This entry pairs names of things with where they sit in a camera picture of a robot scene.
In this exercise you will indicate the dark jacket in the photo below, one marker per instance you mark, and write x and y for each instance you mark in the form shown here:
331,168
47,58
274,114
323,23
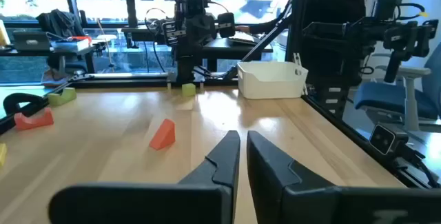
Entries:
60,22

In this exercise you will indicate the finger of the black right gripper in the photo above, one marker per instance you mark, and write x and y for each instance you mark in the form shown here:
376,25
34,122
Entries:
191,39
206,38

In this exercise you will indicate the green cube block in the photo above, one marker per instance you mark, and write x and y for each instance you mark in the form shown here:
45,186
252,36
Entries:
188,90

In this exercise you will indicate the grey laptop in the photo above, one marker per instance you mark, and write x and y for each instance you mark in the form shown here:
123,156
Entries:
31,41

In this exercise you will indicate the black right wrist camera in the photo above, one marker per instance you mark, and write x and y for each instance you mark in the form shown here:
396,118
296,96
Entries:
195,5

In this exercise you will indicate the red arch block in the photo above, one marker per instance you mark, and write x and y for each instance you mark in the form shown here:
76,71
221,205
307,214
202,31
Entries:
34,122

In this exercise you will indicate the person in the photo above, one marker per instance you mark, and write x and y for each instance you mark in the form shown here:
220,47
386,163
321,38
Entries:
330,10

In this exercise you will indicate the black desk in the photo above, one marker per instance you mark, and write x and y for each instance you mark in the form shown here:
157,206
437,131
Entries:
220,46
89,62

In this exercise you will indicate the white box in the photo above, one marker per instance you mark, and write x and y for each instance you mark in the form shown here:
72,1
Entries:
70,45

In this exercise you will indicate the small grey table camera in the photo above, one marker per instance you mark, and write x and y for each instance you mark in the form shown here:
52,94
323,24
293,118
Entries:
386,139

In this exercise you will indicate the white plastic bin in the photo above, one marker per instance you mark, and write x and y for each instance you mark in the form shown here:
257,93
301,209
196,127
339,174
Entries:
272,82

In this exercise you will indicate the yellow block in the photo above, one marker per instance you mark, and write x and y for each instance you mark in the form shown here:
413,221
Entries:
2,155

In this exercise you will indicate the blue office chair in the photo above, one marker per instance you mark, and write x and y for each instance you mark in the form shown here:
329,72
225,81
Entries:
386,101

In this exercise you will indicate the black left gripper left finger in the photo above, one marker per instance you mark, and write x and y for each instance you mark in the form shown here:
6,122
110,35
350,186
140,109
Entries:
193,200

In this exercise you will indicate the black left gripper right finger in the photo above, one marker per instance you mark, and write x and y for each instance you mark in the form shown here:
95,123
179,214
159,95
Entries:
282,196

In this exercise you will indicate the black pole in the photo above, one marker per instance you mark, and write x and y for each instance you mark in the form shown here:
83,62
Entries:
130,3

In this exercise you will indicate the green arch block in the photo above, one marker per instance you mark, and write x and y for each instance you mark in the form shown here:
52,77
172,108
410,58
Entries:
67,96

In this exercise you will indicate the red wedge block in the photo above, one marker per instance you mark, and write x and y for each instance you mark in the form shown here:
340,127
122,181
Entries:
165,136

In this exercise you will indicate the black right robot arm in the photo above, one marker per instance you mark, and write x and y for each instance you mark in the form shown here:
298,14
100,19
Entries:
186,63

